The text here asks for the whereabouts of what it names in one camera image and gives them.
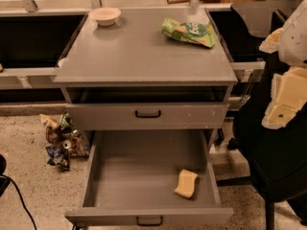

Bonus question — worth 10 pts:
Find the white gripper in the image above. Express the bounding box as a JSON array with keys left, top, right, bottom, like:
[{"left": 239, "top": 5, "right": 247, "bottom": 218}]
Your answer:
[{"left": 259, "top": 28, "right": 307, "bottom": 129}]

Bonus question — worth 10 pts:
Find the yellow sponge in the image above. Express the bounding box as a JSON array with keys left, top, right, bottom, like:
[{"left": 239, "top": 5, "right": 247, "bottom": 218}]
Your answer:
[{"left": 175, "top": 169, "right": 199, "bottom": 198}]

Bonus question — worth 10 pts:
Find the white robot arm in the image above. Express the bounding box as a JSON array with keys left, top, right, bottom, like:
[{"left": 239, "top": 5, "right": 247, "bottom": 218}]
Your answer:
[{"left": 259, "top": 0, "right": 307, "bottom": 129}]

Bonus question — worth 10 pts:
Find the closed grey upper drawer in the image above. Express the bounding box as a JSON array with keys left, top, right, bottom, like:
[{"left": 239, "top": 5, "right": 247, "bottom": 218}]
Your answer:
[{"left": 66, "top": 103, "right": 227, "bottom": 130}]

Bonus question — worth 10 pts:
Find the grey drawer cabinet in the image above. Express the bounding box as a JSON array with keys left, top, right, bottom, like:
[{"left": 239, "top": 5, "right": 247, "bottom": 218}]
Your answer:
[{"left": 55, "top": 8, "right": 237, "bottom": 142}]

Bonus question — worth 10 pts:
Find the open grey middle drawer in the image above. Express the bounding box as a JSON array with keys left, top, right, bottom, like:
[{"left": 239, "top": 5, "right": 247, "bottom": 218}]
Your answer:
[{"left": 65, "top": 129, "right": 233, "bottom": 227}]

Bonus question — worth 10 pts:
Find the black office chair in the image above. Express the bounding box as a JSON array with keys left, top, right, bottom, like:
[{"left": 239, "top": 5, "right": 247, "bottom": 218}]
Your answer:
[{"left": 216, "top": 9, "right": 307, "bottom": 230}]

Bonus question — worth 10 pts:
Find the green chip bag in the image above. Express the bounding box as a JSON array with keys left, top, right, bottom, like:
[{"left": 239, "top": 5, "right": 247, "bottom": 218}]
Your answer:
[{"left": 161, "top": 18, "right": 215, "bottom": 48}]

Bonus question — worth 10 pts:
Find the wooden stick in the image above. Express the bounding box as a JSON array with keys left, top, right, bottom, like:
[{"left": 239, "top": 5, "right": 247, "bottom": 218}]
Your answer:
[{"left": 166, "top": 0, "right": 190, "bottom": 5}]

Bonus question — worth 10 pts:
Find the white bowl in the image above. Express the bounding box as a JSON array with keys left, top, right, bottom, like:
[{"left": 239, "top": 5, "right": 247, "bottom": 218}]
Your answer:
[{"left": 88, "top": 8, "right": 121, "bottom": 26}]

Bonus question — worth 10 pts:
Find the pile of snack trash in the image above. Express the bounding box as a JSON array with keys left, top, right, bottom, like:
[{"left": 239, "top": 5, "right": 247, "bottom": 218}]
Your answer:
[{"left": 39, "top": 113, "right": 90, "bottom": 157}]

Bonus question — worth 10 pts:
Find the dark blue snack bag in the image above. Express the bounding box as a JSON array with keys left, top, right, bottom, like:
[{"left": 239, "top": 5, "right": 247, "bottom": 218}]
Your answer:
[{"left": 46, "top": 146, "right": 70, "bottom": 170}]

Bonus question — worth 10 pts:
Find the black upper drawer handle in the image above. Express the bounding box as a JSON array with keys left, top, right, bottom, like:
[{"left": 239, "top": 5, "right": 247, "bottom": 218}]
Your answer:
[{"left": 134, "top": 110, "right": 161, "bottom": 119}]

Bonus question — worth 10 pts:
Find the black drawer handle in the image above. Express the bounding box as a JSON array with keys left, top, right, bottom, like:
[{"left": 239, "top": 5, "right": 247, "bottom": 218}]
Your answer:
[
  {"left": 135, "top": 216, "right": 164, "bottom": 227},
  {"left": 134, "top": 110, "right": 161, "bottom": 119}
]

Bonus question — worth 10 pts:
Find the black lower drawer handle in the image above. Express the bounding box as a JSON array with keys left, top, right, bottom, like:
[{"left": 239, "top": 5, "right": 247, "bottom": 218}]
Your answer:
[{"left": 135, "top": 216, "right": 164, "bottom": 227}]

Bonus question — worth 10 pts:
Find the black cable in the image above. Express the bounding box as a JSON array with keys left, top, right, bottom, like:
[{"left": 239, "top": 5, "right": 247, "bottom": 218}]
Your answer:
[{"left": 0, "top": 174, "right": 38, "bottom": 230}]

